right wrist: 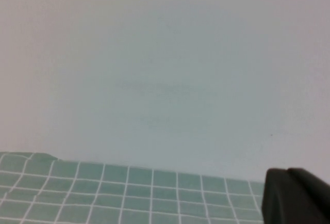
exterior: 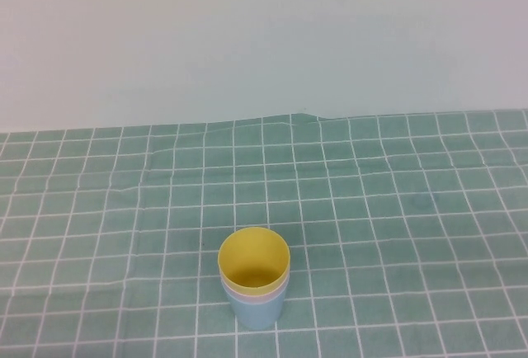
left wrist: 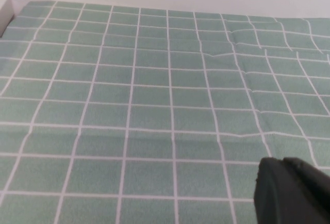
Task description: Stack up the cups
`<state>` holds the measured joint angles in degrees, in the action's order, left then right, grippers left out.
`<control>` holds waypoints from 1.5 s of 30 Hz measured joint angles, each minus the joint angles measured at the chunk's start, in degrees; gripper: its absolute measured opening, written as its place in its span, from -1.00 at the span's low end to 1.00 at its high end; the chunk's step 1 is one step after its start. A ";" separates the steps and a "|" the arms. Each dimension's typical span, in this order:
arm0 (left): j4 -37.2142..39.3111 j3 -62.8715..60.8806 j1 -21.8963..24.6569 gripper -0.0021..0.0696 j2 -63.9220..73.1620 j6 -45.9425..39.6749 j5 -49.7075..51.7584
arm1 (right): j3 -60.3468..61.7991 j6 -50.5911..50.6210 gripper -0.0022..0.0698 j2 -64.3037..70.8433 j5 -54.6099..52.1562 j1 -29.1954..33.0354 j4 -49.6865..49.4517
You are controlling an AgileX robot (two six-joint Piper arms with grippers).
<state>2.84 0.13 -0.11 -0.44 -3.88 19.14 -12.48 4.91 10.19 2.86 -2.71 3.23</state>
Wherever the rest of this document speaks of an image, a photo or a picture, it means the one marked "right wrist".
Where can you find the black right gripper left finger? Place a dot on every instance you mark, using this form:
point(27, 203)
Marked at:
point(281, 200)

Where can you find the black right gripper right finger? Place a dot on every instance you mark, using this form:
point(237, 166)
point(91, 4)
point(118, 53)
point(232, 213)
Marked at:
point(314, 193)

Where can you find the green checkered tablecloth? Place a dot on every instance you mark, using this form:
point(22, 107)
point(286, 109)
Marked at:
point(129, 195)

